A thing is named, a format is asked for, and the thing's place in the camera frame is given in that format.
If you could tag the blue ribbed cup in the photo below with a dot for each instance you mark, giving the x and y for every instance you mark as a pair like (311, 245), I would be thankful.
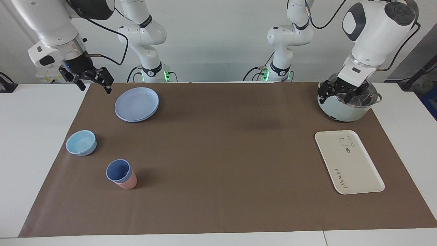
(117, 171)

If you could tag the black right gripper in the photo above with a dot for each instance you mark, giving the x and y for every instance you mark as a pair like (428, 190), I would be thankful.
(76, 66)

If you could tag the black stand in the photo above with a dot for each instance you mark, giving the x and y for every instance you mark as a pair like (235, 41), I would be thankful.
(408, 83)

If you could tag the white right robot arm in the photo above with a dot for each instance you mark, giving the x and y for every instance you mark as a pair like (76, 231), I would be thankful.
(51, 20)

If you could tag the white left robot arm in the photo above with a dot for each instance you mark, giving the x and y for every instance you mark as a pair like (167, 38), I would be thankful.
(375, 30)

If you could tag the pale green cooking pot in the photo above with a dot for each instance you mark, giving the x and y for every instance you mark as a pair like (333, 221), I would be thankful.
(341, 111)

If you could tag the brown table mat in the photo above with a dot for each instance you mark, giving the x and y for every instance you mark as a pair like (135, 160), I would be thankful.
(222, 164)

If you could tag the pink cup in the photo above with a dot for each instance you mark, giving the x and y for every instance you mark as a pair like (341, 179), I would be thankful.
(128, 183)

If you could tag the cream tray with bear print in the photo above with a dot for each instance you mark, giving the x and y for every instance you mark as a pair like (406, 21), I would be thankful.
(348, 164)

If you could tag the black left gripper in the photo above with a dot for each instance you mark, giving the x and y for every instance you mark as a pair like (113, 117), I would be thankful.
(350, 87)

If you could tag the blue round plate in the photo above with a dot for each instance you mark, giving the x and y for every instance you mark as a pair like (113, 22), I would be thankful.
(136, 104)

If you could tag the light blue bowl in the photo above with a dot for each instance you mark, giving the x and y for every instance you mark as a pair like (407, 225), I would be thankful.
(81, 143)

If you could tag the glass pot lid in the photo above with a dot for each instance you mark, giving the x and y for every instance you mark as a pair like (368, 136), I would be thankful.
(370, 95)

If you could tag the blue crate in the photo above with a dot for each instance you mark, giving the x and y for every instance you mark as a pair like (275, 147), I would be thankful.
(431, 102)

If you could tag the white power strip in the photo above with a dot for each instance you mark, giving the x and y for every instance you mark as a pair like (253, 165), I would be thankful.
(44, 77)

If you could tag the black clamp mount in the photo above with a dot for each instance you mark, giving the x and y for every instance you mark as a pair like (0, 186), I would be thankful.
(6, 87)

